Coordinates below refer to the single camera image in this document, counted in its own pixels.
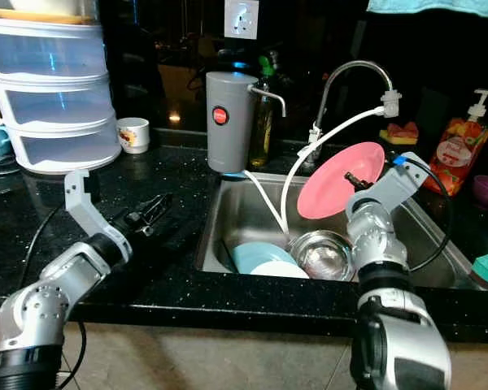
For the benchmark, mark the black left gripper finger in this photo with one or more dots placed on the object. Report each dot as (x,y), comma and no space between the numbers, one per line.
(153,207)
(161,223)

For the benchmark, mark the pink plate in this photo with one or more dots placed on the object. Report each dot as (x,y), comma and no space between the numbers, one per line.
(329,183)

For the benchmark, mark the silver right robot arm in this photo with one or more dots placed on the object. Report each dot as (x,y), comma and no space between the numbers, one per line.
(398,341)

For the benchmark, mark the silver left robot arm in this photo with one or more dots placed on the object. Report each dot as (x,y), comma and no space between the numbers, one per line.
(45,301)

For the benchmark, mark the red and yellow sponge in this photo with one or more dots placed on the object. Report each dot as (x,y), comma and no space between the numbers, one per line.
(398,134)

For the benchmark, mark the stainless steel sink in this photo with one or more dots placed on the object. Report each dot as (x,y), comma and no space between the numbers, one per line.
(228,219)

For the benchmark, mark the small white printed mug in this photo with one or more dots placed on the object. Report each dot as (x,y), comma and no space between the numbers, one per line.
(132,136)

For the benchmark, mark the clear glass bowl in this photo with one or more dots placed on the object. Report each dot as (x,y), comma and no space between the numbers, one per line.
(324,256)

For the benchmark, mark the red soap pouch with pump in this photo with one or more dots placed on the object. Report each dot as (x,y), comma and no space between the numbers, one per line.
(455,146)

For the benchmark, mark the light blue plate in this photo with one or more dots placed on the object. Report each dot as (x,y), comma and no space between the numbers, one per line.
(256,254)

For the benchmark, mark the green-capped oil bottle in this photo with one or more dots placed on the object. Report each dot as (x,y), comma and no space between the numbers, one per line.
(264,130)

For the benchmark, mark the curved chrome faucet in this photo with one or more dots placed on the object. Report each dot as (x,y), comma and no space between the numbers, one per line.
(354,67)

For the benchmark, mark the grey water filter with tap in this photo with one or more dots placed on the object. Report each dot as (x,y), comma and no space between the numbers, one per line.
(228,122)

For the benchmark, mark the white tiered plastic container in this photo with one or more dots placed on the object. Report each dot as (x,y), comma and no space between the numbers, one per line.
(53,101)

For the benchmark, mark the teal towel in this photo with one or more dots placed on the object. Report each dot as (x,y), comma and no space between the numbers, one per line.
(435,6)

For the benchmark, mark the orange plate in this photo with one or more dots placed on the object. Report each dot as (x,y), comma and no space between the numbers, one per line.
(37,18)

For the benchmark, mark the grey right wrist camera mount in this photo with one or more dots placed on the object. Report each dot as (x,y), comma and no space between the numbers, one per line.
(394,179)

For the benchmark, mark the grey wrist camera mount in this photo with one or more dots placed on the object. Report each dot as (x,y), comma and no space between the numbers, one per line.
(394,179)
(89,211)

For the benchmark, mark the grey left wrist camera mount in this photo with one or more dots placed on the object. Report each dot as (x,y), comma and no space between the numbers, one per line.
(89,211)

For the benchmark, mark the white wall socket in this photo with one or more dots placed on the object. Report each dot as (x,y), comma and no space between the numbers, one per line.
(241,19)

